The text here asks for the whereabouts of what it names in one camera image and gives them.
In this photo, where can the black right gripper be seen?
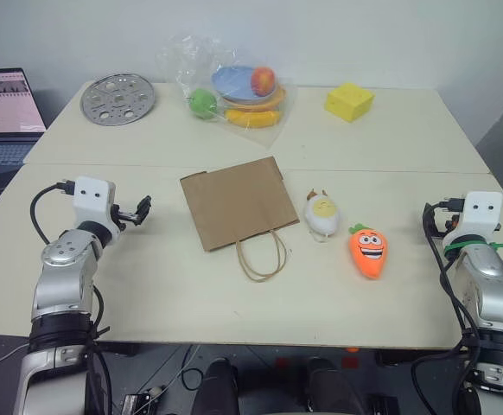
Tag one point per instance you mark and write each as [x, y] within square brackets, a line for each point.
[447, 225]

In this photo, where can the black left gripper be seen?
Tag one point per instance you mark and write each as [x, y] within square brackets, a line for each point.
[126, 216]

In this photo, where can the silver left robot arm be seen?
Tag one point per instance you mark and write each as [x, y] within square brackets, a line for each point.
[61, 276]

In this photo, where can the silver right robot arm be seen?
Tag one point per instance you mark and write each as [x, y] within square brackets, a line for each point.
[489, 285]

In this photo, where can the brown paper bag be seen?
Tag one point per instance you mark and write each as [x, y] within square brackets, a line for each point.
[238, 203]

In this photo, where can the clear plastic bag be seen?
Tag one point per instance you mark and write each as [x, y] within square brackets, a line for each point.
[191, 65]

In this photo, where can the green wrist tie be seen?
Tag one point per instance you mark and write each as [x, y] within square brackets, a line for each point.
[467, 245]

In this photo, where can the orange carrot plush toy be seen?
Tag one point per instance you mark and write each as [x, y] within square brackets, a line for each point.
[368, 253]

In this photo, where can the round perforated metal plate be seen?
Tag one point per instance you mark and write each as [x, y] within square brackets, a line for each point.
[117, 100]

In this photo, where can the green toy apple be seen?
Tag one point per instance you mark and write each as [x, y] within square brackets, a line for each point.
[202, 104]

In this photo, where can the white egg plush toy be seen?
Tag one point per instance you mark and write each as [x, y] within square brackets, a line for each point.
[322, 214]

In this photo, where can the yellow toy banana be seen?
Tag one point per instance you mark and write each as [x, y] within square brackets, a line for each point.
[251, 118]

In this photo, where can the small orange object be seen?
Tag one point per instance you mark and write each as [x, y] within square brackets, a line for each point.
[353, 349]

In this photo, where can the blue plate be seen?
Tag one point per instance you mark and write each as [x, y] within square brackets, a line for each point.
[233, 84]

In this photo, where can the yellow cheese block toy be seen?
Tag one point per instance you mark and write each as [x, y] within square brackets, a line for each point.
[348, 101]

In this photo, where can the open laptop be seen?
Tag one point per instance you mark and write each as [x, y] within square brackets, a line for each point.
[1, 104]

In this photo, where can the orange plate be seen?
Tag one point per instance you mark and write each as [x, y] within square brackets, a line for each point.
[277, 97]

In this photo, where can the red toy apple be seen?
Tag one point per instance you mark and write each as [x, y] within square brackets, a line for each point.
[263, 81]

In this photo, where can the black box under table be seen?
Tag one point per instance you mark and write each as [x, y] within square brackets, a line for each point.
[141, 402]

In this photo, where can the dark rounded shape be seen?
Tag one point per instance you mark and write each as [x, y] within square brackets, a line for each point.
[326, 387]
[219, 389]

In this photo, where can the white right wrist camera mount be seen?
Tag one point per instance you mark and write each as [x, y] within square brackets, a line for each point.
[478, 214]

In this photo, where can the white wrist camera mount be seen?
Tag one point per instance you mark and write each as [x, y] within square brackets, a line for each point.
[478, 214]
[91, 196]

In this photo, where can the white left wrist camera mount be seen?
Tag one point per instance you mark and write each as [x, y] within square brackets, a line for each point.
[91, 196]

